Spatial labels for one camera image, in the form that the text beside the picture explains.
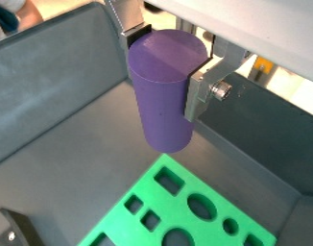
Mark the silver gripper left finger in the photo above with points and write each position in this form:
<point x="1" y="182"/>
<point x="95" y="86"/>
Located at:
<point x="125" y="15"/>

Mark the purple cylinder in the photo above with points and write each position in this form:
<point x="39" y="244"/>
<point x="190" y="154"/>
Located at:
<point x="162" y="59"/>

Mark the grey bin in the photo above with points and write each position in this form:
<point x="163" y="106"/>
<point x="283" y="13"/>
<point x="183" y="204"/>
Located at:
<point x="71" y="147"/>

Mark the green shape sorter board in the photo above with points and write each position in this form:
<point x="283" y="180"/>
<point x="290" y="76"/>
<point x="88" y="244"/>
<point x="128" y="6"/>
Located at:
<point x="172" y="209"/>

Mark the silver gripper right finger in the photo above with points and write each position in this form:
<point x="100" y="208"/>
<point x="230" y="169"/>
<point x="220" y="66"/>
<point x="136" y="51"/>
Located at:
<point x="206" y="82"/>

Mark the dark grey bracket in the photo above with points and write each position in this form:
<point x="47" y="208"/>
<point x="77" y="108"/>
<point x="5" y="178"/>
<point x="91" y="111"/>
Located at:
<point x="21" y="233"/>

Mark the person in background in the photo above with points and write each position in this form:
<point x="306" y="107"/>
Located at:
<point x="18" y="15"/>

